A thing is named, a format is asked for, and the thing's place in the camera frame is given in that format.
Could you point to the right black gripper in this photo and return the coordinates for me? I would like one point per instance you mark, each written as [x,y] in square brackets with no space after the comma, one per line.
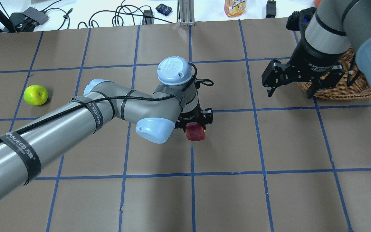
[314,57]

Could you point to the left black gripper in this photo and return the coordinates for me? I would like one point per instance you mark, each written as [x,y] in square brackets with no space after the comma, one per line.
[194,116]

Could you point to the red apple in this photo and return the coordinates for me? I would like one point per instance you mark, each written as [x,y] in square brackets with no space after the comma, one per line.
[195,131]

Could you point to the green apple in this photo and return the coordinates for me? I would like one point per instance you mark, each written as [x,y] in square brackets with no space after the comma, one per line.
[35,95]

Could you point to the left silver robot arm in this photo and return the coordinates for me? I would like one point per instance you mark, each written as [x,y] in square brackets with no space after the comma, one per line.
[174,104]

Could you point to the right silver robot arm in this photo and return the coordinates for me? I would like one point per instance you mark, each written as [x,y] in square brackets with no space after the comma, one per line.
[326,35]

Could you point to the woven wicker basket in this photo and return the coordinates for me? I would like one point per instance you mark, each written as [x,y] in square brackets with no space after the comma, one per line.
[353,84]

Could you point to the black power adapter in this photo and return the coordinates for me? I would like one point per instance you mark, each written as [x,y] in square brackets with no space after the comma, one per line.
[271,7]

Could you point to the yellow juice bottle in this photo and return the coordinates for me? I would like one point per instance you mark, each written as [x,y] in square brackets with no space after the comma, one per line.
[234,8]

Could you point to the small dark blue pouch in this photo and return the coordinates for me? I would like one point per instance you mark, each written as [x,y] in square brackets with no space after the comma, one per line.
[164,9]

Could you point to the grey usb hub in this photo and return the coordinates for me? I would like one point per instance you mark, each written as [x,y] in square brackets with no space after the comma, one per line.
[36,15]

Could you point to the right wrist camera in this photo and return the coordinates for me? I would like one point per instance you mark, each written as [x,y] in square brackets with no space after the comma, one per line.
[299,20]

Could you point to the aluminium frame post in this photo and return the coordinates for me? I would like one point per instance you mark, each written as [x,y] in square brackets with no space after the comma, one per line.
[186,12]

